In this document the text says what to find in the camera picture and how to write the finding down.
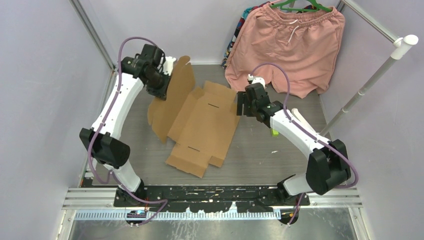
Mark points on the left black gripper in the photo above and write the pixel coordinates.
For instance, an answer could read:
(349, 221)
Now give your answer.
(161, 93)

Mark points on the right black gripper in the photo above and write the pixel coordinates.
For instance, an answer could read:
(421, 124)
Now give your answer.
(240, 95)

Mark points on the brown cardboard box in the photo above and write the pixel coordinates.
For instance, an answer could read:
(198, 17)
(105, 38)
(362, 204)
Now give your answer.
(201, 120)

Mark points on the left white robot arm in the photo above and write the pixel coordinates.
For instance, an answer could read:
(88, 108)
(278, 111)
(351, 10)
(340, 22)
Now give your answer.
(102, 139)

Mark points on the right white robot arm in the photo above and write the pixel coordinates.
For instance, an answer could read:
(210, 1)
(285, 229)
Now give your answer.
(327, 161)

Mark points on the small green block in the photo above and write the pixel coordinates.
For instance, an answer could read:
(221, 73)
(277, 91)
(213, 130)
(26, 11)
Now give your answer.
(274, 133)

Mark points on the pink shorts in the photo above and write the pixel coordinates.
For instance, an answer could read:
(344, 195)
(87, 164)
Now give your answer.
(292, 52)

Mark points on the colourful patterned garment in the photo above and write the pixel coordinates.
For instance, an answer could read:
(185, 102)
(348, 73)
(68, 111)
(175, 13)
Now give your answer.
(237, 30)

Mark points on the green clothes hanger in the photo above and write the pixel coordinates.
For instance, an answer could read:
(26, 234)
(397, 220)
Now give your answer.
(300, 6)

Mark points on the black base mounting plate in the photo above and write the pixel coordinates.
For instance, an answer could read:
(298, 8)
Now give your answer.
(211, 198)

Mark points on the white clothes rack stand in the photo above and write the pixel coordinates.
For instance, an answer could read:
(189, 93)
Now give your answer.
(401, 46)

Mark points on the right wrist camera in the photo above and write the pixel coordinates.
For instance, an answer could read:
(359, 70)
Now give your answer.
(251, 79)

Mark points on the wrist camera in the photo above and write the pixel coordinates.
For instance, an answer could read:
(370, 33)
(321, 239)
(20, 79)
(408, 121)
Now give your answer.
(168, 65)
(251, 79)

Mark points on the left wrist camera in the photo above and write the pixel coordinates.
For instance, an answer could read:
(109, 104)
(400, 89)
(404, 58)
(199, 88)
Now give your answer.
(168, 65)

